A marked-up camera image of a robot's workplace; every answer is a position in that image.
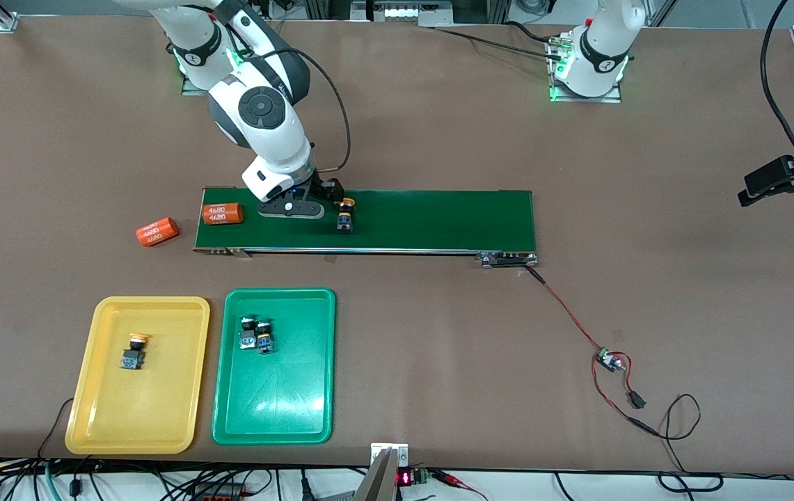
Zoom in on orange cylinder white 4680 print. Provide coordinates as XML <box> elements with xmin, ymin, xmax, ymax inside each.
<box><xmin>135</xmin><ymin>216</ymin><xmax>181</xmax><ymax>248</ymax></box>
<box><xmin>202</xmin><ymin>202</ymin><xmax>245</xmax><ymax>226</ymax></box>

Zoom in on green belt conveyor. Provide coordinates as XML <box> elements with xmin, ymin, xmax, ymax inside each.
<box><xmin>192</xmin><ymin>186</ymin><xmax>539</xmax><ymax>269</ymax></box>

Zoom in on silver electronics box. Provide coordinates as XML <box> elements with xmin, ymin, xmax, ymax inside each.
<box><xmin>369</xmin><ymin>0</ymin><xmax>453</xmax><ymax>27</ymax></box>

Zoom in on green plastic tray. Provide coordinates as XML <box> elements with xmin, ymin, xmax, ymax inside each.
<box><xmin>212</xmin><ymin>287</ymin><xmax>337</xmax><ymax>446</ymax></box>

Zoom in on small motor controller board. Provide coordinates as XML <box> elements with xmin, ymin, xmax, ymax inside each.
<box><xmin>594</xmin><ymin>347</ymin><xmax>628</xmax><ymax>373</ymax></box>

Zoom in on yellow plastic tray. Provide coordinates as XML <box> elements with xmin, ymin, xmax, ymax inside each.
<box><xmin>65</xmin><ymin>296</ymin><xmax>211</xmax><ymax>456</ymax></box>

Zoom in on red clip lead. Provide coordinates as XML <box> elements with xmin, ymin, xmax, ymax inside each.
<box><xmin>431</xmin><ymin>470</ymin><xmax>489</xmax><ymax>501</ymax></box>

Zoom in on orange power strip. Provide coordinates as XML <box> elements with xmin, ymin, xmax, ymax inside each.
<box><xmin>191</xmin><ymin>482</ymin><xmax>248</xmax><ymax>501</ymax></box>

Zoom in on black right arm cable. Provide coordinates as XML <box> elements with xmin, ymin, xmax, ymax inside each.
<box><xmin>257</xmin><ymin>45</ymin><xmax>353</xmax><ymax>173</ymax></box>

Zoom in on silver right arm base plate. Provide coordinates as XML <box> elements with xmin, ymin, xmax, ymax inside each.
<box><xmin>181</xmin><ymin>21</ymin><xmax>262</xmax><ymax>97</ymax></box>

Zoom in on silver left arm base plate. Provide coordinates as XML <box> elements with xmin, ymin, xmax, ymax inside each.
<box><xmin>548</xmin><ymin>35</ymin><xmax>624</xmax><ymax>104</ymax></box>

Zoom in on long black table cable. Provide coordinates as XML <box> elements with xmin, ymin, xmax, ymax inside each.
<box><xmin>431</xmin><ymin>26</ymin><xmax>557</xmax><ymax>58</ymax></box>

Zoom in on red and black conveyor wire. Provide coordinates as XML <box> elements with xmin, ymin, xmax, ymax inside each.
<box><xmin>526</xmin><ymin>267</ymin><xmax>663</xmax><ymax>438</ymax></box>

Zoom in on looped thin black cable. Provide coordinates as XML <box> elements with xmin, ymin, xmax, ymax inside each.
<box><xmin>658</xmin><ymin>393</ymin><xmax>724</xmax><ymax>493</ymax></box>

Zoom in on silver camera mount bracket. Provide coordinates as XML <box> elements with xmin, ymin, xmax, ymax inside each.
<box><xmin>354</xmin><ymin>443</ymin><xmax>410</xmax><ymax>501</ymax></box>

